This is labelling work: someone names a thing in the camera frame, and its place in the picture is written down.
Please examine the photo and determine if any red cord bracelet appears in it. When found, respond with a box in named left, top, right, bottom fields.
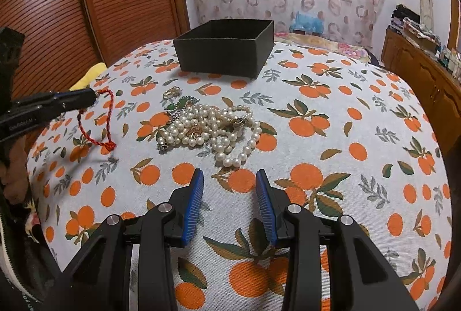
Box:
left=76, top=87, right=118, bottom=153

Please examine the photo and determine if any black jewelry box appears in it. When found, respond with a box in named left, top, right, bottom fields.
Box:
left=173, top=18, right=274, bottom=79

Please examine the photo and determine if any left hand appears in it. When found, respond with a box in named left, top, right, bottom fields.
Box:
left=1, top=136, right=30, bottom=205

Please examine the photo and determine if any yellow plush toy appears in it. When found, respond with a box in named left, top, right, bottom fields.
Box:
left=69, top=62, right=107, bottom=91

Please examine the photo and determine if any wooden louvered wardrobe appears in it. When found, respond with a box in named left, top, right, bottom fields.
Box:
left=1, top=0, right=189, bottom=97

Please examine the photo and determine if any green leaf brooch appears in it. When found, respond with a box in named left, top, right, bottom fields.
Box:
left=165, top=96, right=199, bottom=117

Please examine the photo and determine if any orange print bed cover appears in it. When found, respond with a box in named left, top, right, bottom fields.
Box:
left=27, top=41, right=451, bottom=310

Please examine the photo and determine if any wooden sideboard cabinet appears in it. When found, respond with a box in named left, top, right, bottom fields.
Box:
left=380, top=28, right=461, bottom=157

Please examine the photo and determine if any floral quilt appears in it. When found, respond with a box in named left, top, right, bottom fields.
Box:
left=274, top=33, right=370, bottom=63

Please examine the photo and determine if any bottles and toiletries cluster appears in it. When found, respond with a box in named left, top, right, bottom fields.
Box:
left=438, top=47, right=460, bottom=80

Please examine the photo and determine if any blue bag on box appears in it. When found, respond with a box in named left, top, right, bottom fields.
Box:
left=290, top=12, right=324, bottom=35

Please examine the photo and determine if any stack of folded clothes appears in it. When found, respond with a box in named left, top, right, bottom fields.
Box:
left=390, top=4, right=441, bottom=54

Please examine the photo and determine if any gold ring clasp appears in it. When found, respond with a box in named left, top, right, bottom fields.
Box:
left=163, top=86, right=182, bottom=100

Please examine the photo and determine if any white pearl necklace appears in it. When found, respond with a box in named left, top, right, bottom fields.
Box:
left=156, top=104, right=262, bottom=168

